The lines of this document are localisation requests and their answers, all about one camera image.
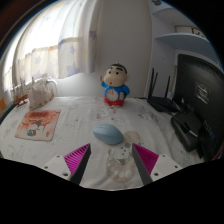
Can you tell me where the white printed tablecloth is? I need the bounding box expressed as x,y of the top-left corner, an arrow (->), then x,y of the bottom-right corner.
0,95 -> 206,192

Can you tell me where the cartoon boy figure clock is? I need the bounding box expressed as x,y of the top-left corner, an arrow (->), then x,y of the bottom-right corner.
100,63 -> 131,108

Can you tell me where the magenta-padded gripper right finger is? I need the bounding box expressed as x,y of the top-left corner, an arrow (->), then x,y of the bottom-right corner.
131,143 -> 184,186

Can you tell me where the white conch shell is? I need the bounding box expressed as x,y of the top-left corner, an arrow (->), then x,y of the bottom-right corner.
27,77 -> 55,111

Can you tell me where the white star-print curtain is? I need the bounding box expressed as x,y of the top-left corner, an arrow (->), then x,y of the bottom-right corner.
1,0 -> 101,93

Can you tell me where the red printed mouse pad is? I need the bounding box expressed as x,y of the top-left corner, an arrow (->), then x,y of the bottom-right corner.
14,109 -> 62,142

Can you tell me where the black router with antennas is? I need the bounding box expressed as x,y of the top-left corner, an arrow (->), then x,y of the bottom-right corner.
146,67 -> 183,113

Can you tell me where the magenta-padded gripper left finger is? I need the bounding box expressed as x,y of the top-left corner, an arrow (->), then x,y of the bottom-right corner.
42,143 -> 92,186

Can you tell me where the white wall shelf unit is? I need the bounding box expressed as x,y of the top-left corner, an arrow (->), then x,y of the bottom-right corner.
149,3 -> 221,61

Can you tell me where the black computer monitor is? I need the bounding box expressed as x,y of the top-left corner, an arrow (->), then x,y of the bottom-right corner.
173,53 -> 224,161

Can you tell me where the light blue computer mouse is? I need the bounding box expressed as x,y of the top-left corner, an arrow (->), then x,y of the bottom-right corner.
92,123 -> 124,145

